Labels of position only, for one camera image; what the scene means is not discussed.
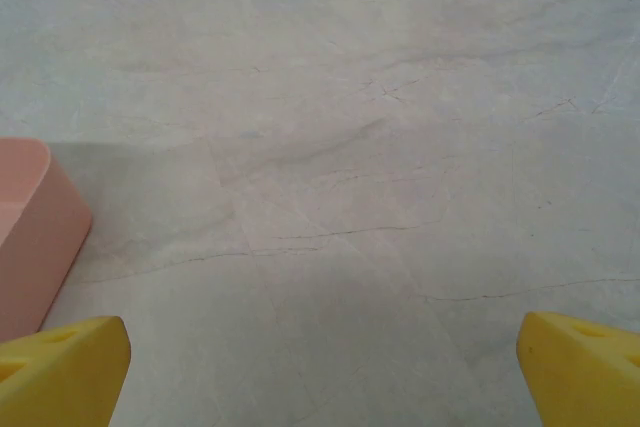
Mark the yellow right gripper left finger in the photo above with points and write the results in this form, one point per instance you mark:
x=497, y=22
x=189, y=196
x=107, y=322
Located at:
x=60, y=377

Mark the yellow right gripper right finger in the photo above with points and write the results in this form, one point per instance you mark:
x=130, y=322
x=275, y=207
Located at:
x=585, y=382

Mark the pink plastic tray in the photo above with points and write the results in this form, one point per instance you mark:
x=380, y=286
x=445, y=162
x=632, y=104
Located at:
x=45, y=247

